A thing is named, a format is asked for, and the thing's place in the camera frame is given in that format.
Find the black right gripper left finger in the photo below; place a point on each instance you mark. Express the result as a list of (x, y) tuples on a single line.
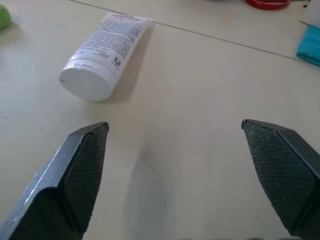
[(57, 185)]

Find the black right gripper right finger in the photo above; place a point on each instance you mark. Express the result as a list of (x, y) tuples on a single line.
[(287, 175)]

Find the teal blue cloth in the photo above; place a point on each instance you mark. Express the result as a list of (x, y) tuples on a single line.
[(309, 46)]

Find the white cosmetic tube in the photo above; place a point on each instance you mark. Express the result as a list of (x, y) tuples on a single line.
[(105, 55)]

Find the red round object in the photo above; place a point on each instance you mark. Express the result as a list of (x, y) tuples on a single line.
[(267, 3)]

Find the green object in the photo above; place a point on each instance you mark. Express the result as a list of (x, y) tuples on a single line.
[(4, 17)]

